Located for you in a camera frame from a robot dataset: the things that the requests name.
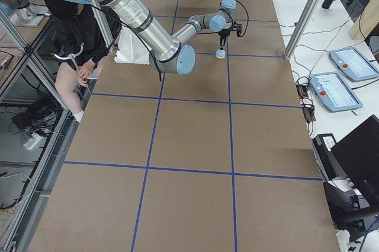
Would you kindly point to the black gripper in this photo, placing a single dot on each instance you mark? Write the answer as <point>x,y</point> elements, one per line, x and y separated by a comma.
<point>224,33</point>

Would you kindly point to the small white blue bell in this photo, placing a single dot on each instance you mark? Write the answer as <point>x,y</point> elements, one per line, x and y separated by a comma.
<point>220,53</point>

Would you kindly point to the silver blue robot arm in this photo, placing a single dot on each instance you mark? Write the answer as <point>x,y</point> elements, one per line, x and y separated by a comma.
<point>171,53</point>

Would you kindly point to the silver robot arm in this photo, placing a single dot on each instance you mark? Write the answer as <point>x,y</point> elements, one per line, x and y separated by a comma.
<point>20,13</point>

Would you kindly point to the black usb hub far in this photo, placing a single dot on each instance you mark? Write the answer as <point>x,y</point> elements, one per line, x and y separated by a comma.
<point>302,91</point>

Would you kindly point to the black usb hub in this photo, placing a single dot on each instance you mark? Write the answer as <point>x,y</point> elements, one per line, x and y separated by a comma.
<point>302,91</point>
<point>308,112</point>

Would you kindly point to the black usb hub near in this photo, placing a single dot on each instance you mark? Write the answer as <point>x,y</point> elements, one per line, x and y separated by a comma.
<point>308,112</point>

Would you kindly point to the near teach pendant tablet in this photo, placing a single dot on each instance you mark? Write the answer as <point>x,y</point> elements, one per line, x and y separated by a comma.
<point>334,93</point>

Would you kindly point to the teach pendant tablet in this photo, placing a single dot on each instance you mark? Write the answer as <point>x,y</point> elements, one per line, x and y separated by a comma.
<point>334,93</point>
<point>353,64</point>

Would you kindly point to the far teach pendant tablet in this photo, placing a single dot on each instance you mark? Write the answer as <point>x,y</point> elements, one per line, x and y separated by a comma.
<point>353,64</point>

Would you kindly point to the person in black jacket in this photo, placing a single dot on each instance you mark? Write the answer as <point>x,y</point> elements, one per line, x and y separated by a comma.
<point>77,32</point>

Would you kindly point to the wooden board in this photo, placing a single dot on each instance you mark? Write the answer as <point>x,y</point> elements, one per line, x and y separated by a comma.
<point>366,22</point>

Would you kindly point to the black computer box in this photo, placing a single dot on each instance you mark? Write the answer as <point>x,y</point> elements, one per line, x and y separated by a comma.
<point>328,165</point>

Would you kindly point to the black laptop monitor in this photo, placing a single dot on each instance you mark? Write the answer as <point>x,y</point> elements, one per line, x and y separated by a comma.
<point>357,154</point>

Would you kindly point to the white power strip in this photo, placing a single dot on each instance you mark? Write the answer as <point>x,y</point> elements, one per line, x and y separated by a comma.
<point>32,141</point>

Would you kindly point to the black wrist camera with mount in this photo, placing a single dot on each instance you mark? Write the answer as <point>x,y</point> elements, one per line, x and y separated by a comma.
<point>237,28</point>

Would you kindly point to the white camera stand column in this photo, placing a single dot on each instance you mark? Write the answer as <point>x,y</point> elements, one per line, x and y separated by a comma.
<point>131,49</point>

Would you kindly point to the aluminium frame post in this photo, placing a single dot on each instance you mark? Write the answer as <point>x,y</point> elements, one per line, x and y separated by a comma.
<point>300,27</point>

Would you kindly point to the aluminium side frame rail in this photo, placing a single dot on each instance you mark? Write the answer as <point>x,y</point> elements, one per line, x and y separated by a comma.
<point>21,169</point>

